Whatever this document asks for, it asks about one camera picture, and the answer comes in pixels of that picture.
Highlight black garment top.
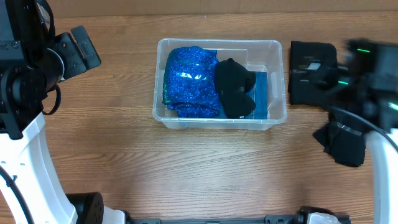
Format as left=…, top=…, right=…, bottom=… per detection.
left=288, top=41, right=337, bottom=108

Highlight black garment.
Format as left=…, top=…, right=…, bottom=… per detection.
left=288, top=41, right=337, bottom=108
left=215, top=58, right=256, bottom=119
left=313, top=113, right=368, bottom=167

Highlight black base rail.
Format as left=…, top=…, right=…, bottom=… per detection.
left=126, top=215, right=305, bottom=224

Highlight blue denim jeans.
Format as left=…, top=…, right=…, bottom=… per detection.
left=217, top=71, right=269, bottom=120

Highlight clear plastic storage bin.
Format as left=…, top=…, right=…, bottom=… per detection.
left=152, top=38, right=287, bottom=131

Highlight blue sequin garment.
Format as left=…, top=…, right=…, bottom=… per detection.
left=162, top=46, right=220, bottom=118

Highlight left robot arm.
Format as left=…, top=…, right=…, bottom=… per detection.
left=1, top=0, right=132, bottom=224

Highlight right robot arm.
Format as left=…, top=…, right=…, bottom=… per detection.
left=288, top=39, right=397, bottom=223

